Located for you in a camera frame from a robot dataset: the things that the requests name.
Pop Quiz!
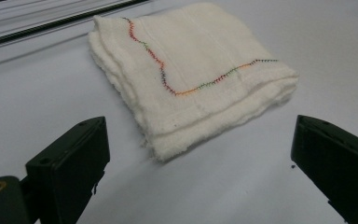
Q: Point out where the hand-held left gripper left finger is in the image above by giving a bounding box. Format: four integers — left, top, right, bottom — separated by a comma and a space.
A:
24, 116, 111, 224

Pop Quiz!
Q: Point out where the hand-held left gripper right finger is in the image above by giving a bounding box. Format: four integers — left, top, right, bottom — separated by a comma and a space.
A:
290, 114, 358, 224

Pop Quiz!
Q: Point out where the grey metal rail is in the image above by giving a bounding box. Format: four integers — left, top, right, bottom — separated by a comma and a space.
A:
0, 0, 138, 41

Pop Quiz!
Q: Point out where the white towel colourful stitching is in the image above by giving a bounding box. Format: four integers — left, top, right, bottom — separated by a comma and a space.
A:
88, 2, 300, 162

